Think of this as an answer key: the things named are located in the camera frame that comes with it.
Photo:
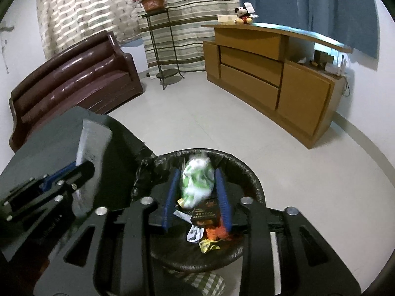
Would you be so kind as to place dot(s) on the beige patterned curtain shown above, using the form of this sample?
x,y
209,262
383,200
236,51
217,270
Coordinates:
x,y
83,6

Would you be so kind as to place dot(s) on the mouse plush toy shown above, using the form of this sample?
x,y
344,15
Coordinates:
x,y
244,17

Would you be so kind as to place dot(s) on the green checked cloth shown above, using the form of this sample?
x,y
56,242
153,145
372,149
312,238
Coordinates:
x,y
200,283

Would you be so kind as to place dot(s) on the trash bin with black bag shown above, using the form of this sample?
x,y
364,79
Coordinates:
x,y
247,175

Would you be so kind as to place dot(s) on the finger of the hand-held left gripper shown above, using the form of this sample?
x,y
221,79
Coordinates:
x,y
80,174
58,174

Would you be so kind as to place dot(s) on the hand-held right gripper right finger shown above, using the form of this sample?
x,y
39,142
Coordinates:
x,y
223,200

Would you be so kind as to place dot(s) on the white paper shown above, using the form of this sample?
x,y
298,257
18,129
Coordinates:
x,y
194,234

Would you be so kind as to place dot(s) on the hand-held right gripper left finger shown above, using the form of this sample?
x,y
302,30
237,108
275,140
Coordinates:
x,y
171,200

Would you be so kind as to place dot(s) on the dark grey tablecloth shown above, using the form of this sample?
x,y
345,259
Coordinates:
x,y
55,135

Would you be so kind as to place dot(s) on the metal plant stand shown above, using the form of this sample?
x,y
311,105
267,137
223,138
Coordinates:
x,y
148,43

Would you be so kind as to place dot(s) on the wooden cabinet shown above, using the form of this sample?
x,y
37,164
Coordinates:
x,y
302,98

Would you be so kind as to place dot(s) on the blue curtain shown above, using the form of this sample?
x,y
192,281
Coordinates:
x,y
308,3

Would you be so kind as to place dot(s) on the white router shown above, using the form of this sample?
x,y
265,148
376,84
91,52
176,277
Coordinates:
x,y
338,67

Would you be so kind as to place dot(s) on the dark box in cabinet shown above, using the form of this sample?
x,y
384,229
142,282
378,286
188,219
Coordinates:
x,y
322,58

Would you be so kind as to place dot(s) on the orange plastic bag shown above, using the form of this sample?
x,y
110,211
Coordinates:
x,y
217,232

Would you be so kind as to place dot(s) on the white paper card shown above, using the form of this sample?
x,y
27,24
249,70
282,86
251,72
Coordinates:
x,y
248,7

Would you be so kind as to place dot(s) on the green and white wrapper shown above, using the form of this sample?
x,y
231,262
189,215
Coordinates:
x,y
197,182

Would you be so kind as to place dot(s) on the yellow green wrapper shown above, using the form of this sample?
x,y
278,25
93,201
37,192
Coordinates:
x,y
209,246

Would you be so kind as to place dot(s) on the black cardboard box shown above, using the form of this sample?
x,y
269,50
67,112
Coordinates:
x,y
205,214

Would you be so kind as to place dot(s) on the brown leather sofa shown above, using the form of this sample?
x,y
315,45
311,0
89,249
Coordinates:
x,y
74,83

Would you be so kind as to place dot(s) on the small beige box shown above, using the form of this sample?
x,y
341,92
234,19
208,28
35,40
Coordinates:
x,y
226,18

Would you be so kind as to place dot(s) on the striped curtain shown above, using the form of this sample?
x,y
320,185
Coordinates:
x,y
197,21

